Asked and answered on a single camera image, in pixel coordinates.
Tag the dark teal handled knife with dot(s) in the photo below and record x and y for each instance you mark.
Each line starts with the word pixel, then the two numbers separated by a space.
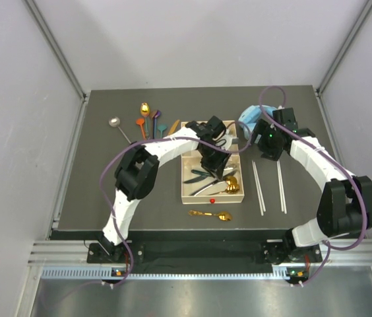
pixel 199 176

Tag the aluminium frame post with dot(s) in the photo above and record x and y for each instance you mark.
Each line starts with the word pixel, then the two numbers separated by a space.
pixel 34 10
pixel 345 47

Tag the teal silicone spoon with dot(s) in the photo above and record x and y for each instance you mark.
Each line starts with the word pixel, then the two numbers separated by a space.
pixel 161 128

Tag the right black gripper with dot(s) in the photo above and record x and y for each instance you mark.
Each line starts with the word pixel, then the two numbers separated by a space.
pixel 263 129

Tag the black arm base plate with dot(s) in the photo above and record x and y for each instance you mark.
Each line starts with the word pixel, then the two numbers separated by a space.
pixel 248 251

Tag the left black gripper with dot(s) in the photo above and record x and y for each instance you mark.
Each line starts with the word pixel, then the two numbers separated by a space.
pixel 216 166

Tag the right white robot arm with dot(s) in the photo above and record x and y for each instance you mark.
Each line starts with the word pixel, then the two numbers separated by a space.
pixel 346 199

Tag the silver knife lower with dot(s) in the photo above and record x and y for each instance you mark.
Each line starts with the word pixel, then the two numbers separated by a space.
pixel 200 190

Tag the right aluminium frame post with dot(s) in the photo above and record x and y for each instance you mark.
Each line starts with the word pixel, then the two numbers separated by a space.
pixel 345 47

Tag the white chopstick inner right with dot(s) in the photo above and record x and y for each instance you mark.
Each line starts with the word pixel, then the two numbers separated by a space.
pixel 281 185

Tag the left aluminium frame post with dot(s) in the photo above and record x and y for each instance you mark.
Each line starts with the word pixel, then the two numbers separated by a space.
pixel 34 10

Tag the light blue headphones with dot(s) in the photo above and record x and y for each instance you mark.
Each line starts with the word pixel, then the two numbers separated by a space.
pixel 249 118

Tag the ornate gold spoon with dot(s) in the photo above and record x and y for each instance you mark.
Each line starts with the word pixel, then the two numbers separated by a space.
pixel 223 216

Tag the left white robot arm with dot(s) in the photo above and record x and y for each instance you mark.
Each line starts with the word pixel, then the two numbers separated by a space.
pixel 138 167

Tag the gold butter knife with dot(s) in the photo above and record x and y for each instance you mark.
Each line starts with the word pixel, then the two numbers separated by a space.
pixel 173 127

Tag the orange silicone spoon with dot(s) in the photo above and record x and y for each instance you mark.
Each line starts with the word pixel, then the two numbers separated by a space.
pixel 140 122

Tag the slotted cable duct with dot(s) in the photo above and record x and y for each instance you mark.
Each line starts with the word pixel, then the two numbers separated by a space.
pixel 115 273

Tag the aluminium front rail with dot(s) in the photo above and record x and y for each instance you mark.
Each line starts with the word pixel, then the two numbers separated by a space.
pixel 72 252

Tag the rose copper spoon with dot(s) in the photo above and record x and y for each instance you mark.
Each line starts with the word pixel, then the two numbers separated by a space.
pixel 153 120

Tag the silver round ladle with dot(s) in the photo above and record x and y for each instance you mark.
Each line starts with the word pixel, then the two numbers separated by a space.
pixel 116 123

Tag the plain gold spoon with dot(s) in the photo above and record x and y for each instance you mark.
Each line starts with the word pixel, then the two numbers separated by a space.
pixel 228 185

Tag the iridescent blue purple spoon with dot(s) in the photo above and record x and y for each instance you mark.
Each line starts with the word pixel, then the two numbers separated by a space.
pixel 157 116

